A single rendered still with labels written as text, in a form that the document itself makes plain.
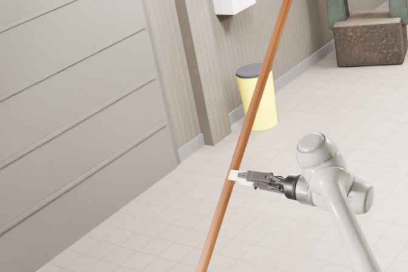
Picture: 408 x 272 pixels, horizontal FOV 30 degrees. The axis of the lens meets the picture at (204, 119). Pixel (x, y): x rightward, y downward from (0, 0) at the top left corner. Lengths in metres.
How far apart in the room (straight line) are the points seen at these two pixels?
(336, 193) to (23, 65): 3.99
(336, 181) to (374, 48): 6.65
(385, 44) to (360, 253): 6.70
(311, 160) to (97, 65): 4.32
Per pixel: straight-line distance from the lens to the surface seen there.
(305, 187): 2.11
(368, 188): 2.05
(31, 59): 5.67
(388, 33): 8.45
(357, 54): 8.58
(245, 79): 7.16
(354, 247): 1.88
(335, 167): 1.92
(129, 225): 6.22
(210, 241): 2.24
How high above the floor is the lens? 3.00
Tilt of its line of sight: 22 degrees down
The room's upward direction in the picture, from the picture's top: 11 degrees counter-clockwise
